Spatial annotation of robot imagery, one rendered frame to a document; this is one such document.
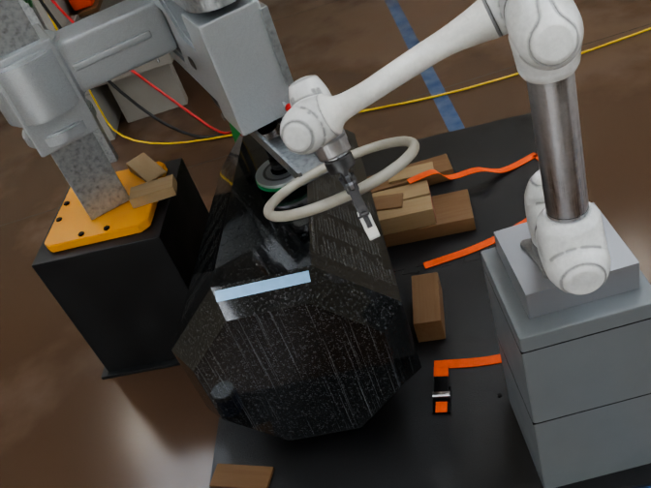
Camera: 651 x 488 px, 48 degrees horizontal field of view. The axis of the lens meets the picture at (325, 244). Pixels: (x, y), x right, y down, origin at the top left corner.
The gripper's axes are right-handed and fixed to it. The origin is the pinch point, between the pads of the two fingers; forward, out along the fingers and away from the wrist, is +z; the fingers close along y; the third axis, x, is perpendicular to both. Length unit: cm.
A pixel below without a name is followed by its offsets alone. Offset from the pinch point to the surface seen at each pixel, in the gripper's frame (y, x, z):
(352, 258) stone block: 58, 9, 26
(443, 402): 69, 1, 100
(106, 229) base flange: 121, 99, -10
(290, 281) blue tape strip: 44, 30, 19
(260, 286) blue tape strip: 46, 40, 17
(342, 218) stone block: 78, 6, 17
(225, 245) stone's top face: 69, 48, 5
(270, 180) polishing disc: 88, 24, -5
